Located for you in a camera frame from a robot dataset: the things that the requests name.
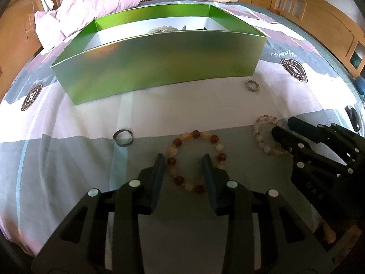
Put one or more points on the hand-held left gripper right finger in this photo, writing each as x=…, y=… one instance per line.
x=209, y=177

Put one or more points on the pink duvet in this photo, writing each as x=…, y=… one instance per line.
x=85, y=5

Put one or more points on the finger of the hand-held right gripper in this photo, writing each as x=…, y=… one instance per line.
x=285, y=137
x=308, y=131

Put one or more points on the black oval object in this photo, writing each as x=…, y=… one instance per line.
x=354, y=120

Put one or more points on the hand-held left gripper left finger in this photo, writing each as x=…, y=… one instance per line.
x=158, y=177

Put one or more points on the plaid bedsheet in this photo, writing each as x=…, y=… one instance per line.
x=85, y=177

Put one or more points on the person's right hand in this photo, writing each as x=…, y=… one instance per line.
x=330, y=232

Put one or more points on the green cardboard box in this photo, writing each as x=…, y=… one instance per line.
x=156, y=62

